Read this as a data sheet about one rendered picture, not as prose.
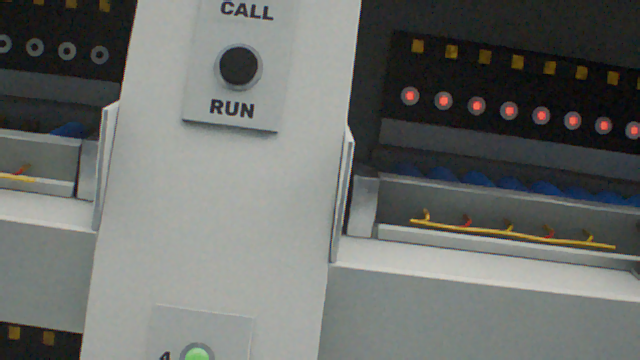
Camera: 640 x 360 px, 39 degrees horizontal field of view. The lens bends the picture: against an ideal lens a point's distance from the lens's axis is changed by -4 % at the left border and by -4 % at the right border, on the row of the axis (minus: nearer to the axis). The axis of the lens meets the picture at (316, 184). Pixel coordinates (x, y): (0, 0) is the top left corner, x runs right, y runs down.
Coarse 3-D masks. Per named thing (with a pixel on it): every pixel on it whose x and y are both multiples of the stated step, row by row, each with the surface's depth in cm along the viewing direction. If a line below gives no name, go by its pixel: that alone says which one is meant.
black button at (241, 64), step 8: (232, 48) 39; (240, 48) 39; (224, 56) 39; (232, 56) 39; (240, 56) 39; (248, 56) 39; (224, 64) 38; (232, 64) 38; (240, 64) 39; (248, 64) 39; (256, 64) 39; (224, 72) 38; (232, 72) 38; (240, 72) 38; (248, 72) 38; (256, 72) 39; (232, 80) 38; (240, 80) 38; (248, 80) 39
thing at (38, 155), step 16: (0, 128) 44; (0, 144) 42; (16, 144) 43; (32, 144) 43; (48, 144) 43; (64, 144) 43; (80, 144) 43; (0, 160) 43; (16, 160) 43; (32, 160) 43; (48, 160) 43; (64, 160) 43; (0, 176) 41; (16, 176) 41; (32, 176) 43; (48, 176) 43; (64, 176) 43
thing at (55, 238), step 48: (48, 96) 56; (96, 96) 56; (96, 144) 42; (0, 192) 42; (96, 192) 37; (0, 240) 38; (48, 240) 38; (96, 240) 38; (0, 288) 38; (48, 288) 38
